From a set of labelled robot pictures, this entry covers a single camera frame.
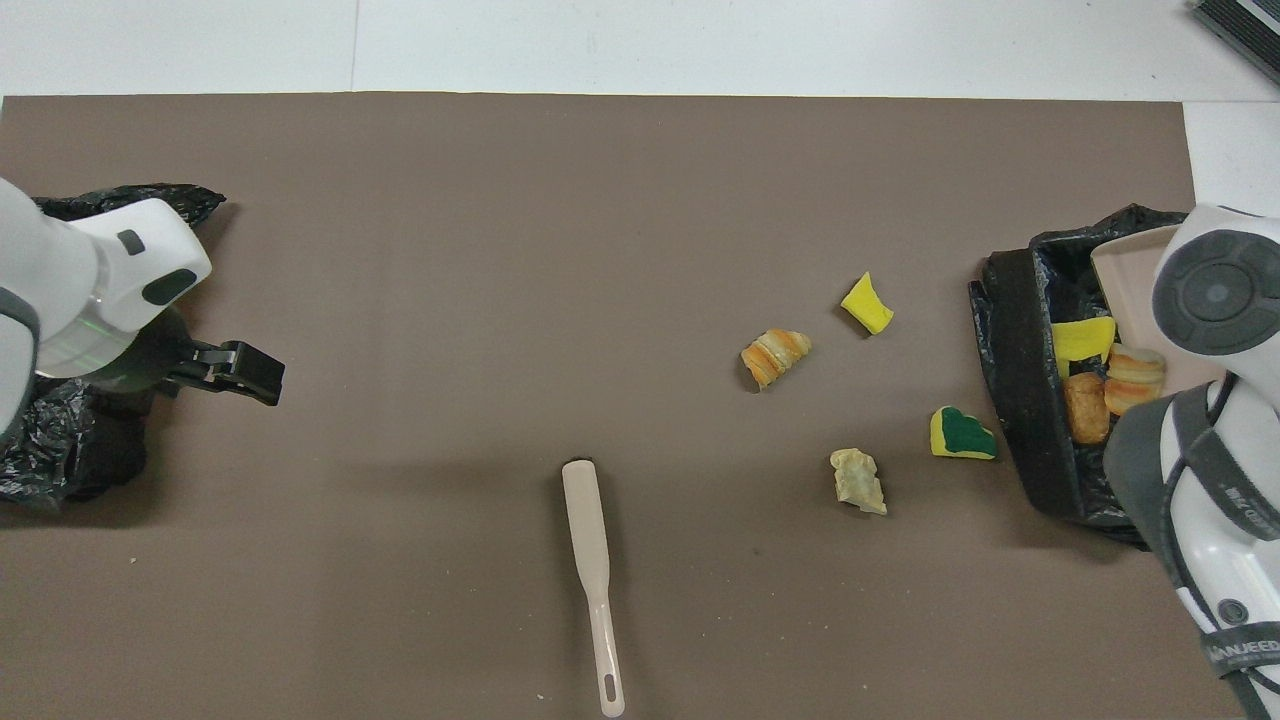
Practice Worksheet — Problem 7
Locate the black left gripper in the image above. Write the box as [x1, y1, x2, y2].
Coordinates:
[105, 312, 286, 407]

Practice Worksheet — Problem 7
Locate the beige hand brush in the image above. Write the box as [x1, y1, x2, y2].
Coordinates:
[561, 459, 626, 719]

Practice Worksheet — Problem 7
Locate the pale bread piece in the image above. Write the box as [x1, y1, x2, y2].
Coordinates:
[830, 449, 888, 515]

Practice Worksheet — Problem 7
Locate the green and yellow sponge piece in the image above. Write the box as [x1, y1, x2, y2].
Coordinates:
[930, 406, 998, 461]
[1051, 317, 1117, 363]

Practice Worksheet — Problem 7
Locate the brown bread chunk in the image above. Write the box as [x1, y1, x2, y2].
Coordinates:
[1063, 372, 1111, 445]

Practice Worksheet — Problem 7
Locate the beige plastic dustpan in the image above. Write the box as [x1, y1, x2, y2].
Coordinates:
[1090, 224, 1226, 396]

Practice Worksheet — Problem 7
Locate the orange striped croissant piece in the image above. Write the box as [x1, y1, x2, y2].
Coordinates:
[741, 329, 813, 392]
[1103, 345, 1168, 416]

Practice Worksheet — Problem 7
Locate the crumpled black bag over bin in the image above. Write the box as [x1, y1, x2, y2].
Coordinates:
[0, 183, 227, 506]

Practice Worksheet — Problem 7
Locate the open black bag lined bin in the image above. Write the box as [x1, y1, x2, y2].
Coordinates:
[967, 204, 1201, 549]

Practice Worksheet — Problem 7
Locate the brown table mat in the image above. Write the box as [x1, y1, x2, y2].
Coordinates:
[0, 93, 1253, 720]

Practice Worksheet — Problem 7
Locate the plain yellow sponge piece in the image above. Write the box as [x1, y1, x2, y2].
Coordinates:
[840, 272, 895, 336]

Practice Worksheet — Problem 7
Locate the dark ribbed box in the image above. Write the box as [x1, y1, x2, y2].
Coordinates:
[1190, 0, 1280, 59]

